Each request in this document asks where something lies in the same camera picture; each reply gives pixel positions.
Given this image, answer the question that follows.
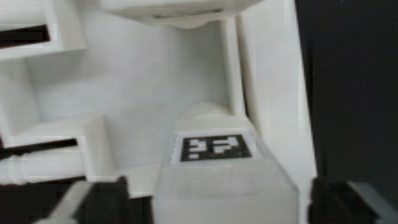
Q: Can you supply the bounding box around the white chair leg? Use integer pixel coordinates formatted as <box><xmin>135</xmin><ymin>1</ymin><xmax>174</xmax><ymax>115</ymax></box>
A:
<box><xmin>152</xmin><ymin>102</ymin><xmax>298</xmax><ymax>224</ymax></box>
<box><xmin>0</xmin><ymin>115</ymin><xmax>115</xmax><ymax>185</ymax></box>

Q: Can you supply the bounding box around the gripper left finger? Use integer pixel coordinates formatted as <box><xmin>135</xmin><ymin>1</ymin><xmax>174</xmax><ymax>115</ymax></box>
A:
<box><xmin>33</xmin><ymin>175</ymin><xmax>156</xmax><ymax>224</ymax></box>

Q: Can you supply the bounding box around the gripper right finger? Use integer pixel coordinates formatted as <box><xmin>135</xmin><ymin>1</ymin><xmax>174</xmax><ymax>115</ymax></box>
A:
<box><xmin>307</xmin><ymin>178</ymin><xmax>398</xmax><ymax>224</ymax></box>

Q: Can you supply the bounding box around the white chair seat part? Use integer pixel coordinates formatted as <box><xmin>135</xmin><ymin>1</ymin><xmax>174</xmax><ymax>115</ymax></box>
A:
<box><xmin>0</xmin><ymin>0</ymin><xmax>243</xmax><ymax>197</ymax></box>

